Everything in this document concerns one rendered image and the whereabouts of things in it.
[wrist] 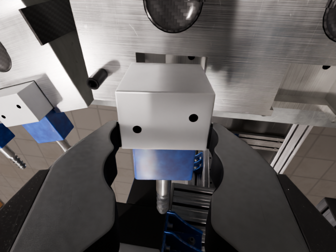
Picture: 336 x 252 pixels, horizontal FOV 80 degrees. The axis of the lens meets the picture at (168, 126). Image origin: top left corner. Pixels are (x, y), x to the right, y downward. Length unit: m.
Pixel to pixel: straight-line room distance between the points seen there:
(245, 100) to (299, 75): 0.05
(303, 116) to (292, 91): 0.11
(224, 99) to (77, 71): 0.16
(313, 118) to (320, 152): 1.33
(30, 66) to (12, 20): 0.04
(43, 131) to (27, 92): 0.06
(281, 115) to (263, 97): 0.13
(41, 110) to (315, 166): 1.67
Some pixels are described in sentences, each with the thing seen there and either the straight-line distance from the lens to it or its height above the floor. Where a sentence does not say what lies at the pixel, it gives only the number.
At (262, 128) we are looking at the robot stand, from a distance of 1.11.
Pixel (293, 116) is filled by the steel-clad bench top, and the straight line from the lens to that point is 0.31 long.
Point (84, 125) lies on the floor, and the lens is 1.58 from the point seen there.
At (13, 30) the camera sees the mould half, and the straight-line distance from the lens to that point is 0.25.
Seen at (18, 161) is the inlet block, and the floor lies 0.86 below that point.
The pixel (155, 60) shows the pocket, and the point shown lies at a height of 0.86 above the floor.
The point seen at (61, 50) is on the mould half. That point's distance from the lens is 0.24.
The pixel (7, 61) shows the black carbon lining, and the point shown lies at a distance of 0.28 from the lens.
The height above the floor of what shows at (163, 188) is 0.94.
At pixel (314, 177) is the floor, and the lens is 1.84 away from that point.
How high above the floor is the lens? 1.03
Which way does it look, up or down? 50 degrees down
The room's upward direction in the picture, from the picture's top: 167 degrees counter-clockwise
